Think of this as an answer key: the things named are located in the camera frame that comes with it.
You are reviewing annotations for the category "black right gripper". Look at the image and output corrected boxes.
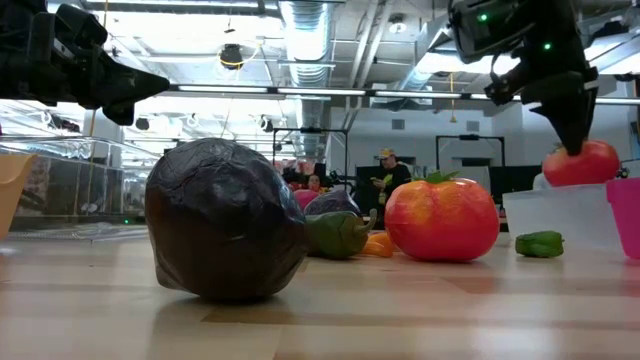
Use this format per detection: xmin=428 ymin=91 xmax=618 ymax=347
xmin=483 ymin=47 xmax=600 ymax=157

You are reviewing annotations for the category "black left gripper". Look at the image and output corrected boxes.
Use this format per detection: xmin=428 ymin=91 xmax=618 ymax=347
xmin=0 ymin=0 xmax=171 ymax=127

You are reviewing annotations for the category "stubby green pepper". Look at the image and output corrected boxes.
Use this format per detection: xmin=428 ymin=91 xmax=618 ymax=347
xmin=514 ymin=230 xmax=565 ymax=259

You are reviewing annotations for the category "orange red bell pepper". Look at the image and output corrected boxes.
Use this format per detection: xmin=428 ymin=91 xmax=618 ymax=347
xmin=383 ymin=170 xmax=501 ymax=264

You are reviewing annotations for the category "large dark green pepper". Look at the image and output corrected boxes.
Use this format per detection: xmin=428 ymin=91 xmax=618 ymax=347
xmin=304 ymin=208 xmax=379 ymax=260

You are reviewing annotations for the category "large clear plastic bin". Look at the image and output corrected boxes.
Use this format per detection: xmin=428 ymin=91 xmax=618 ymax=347
xmin=0 ymin=134 xmax=161 ymax=241

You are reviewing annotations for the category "black monitor screen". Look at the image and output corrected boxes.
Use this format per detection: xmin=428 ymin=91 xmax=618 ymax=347
xmin=488 ymin=164 xmax=544 ymax=206

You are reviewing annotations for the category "small frosted plastic bin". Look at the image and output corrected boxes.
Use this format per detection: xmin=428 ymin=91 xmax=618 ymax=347
xmin=502 ymin=182 xmax=626 ymax=254

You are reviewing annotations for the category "red plastic basket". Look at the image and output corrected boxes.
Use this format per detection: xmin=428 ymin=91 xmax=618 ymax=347
xmin=605 ymin=177 xmax=640 ymax=261

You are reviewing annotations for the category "black dome ceiling fixture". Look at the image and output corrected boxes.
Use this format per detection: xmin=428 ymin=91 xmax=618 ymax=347
xmin=218 ymin=43 xmax=245 ymax=71

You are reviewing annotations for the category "yellow plastic basket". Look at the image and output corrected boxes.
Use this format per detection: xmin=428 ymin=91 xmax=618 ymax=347
xmin=0 ymin=153 xmax=37 ymax=241

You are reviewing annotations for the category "person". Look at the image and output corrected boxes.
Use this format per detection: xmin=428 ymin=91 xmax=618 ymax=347
xmin=369 ymin=147 xmax=414 ymax=231
xmin=299 ymin=172 xmax=326 ymax=194

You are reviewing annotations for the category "long ceiling light strip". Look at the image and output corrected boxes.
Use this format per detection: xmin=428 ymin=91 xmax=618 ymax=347
xmin=169 ymin=83 xmax=640 ymax=107

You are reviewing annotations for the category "orange chili pepper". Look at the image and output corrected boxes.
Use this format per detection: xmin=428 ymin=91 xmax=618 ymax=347
xmin=357 ymin=230 xmax=396 ymax=259

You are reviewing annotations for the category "black metal stand frame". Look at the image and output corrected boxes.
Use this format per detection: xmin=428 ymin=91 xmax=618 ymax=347
xmin=435 ymin=133 xmax=506 ymax=196

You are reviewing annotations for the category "yellow hanging cord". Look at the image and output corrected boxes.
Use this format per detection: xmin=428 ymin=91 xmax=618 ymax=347
xmin=448 ymin=72 xmax=459 ymax=125

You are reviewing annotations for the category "silver ventilation duct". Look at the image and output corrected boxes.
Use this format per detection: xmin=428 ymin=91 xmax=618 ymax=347
xmin=279 ymin=0 xmax=334 ymax=161

